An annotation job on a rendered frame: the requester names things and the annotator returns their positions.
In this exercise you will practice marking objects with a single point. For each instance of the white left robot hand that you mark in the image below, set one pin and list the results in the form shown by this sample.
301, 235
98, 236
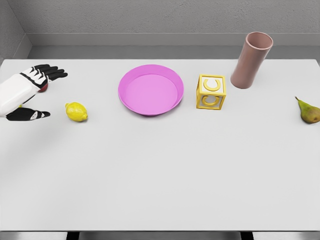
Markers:
17, 90

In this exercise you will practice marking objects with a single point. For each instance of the pink round plate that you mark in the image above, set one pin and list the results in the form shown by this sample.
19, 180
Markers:
152, 93

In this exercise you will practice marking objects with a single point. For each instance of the yellow white letter block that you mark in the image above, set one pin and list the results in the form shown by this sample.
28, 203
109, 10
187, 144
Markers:
211, 93

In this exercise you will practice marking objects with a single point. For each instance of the red round object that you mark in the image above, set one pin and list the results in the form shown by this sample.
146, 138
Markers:
44, 88

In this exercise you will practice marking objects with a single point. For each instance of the tall pink cup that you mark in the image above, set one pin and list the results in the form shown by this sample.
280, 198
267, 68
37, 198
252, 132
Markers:
247, 65

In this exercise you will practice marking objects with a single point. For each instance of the green pear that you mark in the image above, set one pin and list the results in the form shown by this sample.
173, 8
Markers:
309, 113

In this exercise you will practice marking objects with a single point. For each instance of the yellow lemon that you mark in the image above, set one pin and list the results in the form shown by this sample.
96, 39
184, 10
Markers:
76, 111

